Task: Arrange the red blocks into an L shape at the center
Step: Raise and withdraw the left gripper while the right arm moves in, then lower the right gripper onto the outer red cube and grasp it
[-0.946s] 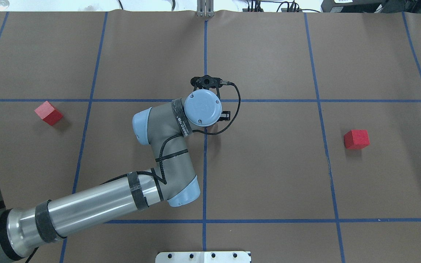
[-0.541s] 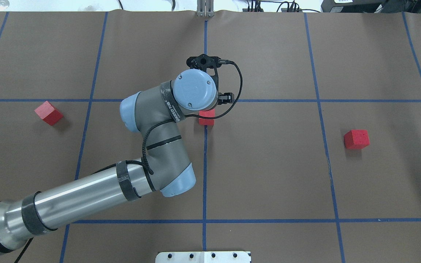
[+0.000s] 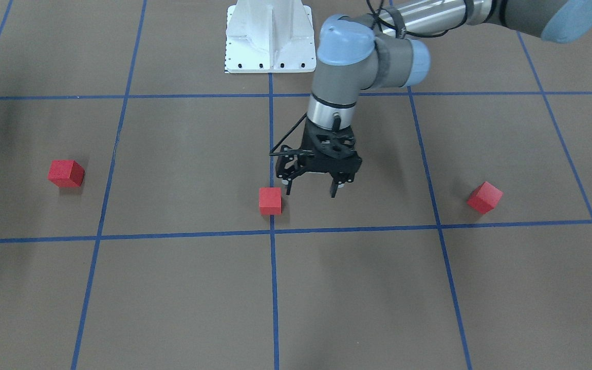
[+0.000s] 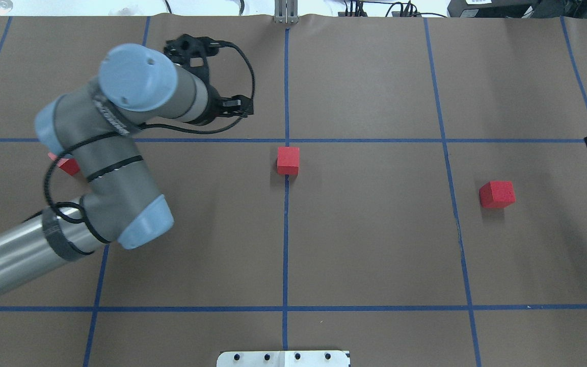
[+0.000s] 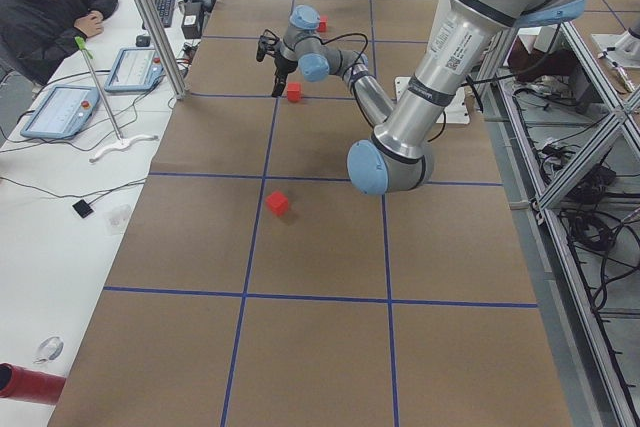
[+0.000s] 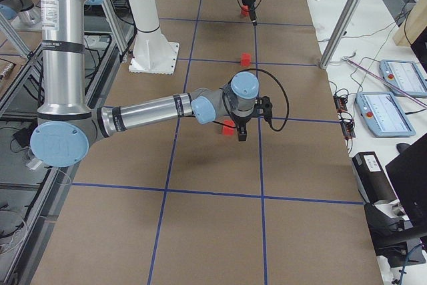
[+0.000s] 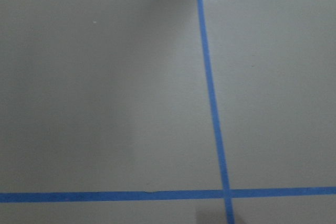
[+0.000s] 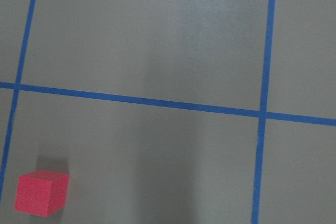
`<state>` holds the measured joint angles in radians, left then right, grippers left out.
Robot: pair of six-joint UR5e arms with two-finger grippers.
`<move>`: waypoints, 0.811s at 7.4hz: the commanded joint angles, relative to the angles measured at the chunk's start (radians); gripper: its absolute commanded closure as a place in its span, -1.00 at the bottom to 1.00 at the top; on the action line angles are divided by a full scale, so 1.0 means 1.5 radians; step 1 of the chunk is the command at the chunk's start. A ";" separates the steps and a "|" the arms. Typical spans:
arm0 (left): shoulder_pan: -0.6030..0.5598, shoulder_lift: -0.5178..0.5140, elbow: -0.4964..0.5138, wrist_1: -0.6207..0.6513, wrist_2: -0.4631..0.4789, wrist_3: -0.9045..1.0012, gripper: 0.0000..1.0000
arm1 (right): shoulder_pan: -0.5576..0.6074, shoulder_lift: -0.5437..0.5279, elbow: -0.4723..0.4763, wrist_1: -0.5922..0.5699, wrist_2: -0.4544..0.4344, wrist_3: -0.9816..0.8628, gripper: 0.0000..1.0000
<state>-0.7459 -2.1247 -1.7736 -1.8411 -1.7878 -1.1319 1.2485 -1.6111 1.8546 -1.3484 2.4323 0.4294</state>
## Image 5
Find far teach pendant tablet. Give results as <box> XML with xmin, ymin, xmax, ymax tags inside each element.
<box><xmin>104</xmin><ymin>47</ymin><xmax>164</xmax><ymax>94</ymax></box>

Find aluminium frame post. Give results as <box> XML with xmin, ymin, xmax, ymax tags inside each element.
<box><xmin>133</xmin><ymin>0</ymin><xmax>187</xmax><ymax>100</ymax></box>

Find aluminium side frame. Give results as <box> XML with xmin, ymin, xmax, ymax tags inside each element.
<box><xmin>472</xmin><ymin>11</ymin><xmax>639</xmax><ymax>426</ymax></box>

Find red cube placed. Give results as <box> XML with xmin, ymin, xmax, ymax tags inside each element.
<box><xmin>317</xmin><ymin>16</ymin><xmax>328</xmax><ymax>33</ymax></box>
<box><xmin>286</xmin><ymin>82</ymin><xmax>303</xmax><ymax>103</ymax></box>

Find teach pendant tablet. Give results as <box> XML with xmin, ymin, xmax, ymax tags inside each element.
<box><xmin>20</xmin><ymin>85</ymin><xmax>100</xmax><ymax>140</ymax></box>
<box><xmin>104</xmin><ymin>47</ymin><xmax>164</xmax><ymax>94</ymax></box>

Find seated person dark jacket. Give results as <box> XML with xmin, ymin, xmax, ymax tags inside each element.
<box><xmin>1</xmin><ymin>0</ymin><xmax>119</xmax><ymax>85</ymax></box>

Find near teach pendant tablet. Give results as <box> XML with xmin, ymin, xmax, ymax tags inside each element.
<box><xmin>20</xmin><ymin>85</ymin><xmax>100</xmax><ymax>140</ymax></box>

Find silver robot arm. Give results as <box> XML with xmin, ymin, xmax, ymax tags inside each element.
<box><xmin>256</xmin><ymin>0</ymin><xmax>586</xmax><ymax>195</ymax></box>

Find black box white label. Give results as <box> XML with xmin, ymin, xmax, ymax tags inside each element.
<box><xmin>181</xmin><ymin>2</ymin><xmax>203</xmax><ymax>40</ymax></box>

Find brown paper table mat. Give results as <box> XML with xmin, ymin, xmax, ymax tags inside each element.
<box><xmin>51</xmin><ymin>0</ymin><xmax>577</xmax><ymax>426</ymax></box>

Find red cube far side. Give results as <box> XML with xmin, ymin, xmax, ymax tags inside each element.
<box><xmin>265</xmin><ymin>191</ymin><xmax>290</xmax><ymax>217</ymax></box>

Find red cylinder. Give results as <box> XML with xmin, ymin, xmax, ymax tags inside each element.
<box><xmin>1</xmin><ymin>363</ymin><xmax>66</xmax><ymax>405</ymax></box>

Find metal rod green tip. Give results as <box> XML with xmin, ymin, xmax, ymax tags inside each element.
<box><xmin>74</xmin><ymin>36</ymin><xmax>159</xmax><ymax>164</ymax></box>

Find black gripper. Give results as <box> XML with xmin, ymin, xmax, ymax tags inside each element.
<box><xmin>271</xmin><ymin>54</ymin><xmax>298</xmax><ymax>97</ymax></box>

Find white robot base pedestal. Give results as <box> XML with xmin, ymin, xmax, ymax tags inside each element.
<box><xmin>393</xmin><ymin>21</ymin><xmax>564</xmax><ymax>126</ymax></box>

